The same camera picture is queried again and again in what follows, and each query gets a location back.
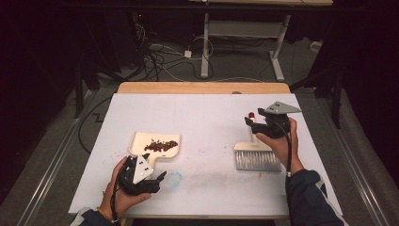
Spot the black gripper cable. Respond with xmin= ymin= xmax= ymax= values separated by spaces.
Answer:
xmin=109 ymin=183 xmax=122 ymax=224
xmin=272 ymin=120 xmax=294 ymax=220

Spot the cream plastic dustpan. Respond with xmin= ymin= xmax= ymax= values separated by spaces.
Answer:
xmin=128 ymin=131 xmax=183 ymax=170

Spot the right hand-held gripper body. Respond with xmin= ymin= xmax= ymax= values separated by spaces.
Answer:
xmin=251 ymin=101 xmax=303 ymax=139

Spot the white sheet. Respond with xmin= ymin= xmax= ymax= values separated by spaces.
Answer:
xmin=68 ymin=92 xmax=343 ymax=220

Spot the person's right hand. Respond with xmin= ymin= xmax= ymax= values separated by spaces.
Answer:
xmin=255 ymin=117 xmax=305 ymax=176

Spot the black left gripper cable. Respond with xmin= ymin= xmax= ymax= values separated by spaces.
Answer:
xmin=109 ymin=183 xmax=122 ymax=224

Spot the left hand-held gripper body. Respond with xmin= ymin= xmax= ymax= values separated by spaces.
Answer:
xmin=117 ymin=153 xmax=162 ymax=197

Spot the pile of red beans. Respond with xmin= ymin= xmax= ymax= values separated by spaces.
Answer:
xmin=143 ymin=138 xmax=180 ymax=153

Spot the white desk frame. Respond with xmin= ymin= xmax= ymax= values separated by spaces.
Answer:
xmin=187 ymin=0 xmax=334 ymax=83

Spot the tangle of floor cables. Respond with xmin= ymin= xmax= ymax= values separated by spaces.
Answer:
xmin=133 ymin=22 xmax=267 ymax=83

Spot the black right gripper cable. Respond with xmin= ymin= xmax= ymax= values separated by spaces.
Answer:
xmin=272 ymin=120 xmax=294 ymax=220

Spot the black floor cable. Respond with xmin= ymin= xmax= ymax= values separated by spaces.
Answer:
xmin=77 ymin=95 xmax=113 ymax=155

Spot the metal floor rail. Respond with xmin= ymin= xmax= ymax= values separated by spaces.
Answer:
xmin=313 ymin=93 xmax=391 ymax=226
xmin=15 ymin=90 xmax=99 ymax=226

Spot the black stand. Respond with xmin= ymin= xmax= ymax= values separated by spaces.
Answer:
xmin=72 ymin=60 xmax=103 ymax=120
xmin=290 ymin=60 xmax=347 ymax=130

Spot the wooden table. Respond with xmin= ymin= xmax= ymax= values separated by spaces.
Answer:
xmin=68 ymin=81 xmax=343 ymax=221

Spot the person's left hand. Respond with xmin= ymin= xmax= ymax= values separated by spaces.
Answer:
xmin=99 ymin=155 xmax=152 ymax=221

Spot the cream brush with red-tipped handle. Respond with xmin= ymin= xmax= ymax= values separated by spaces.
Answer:
xmin=233 ymin=111 xmax=282 ymax=173

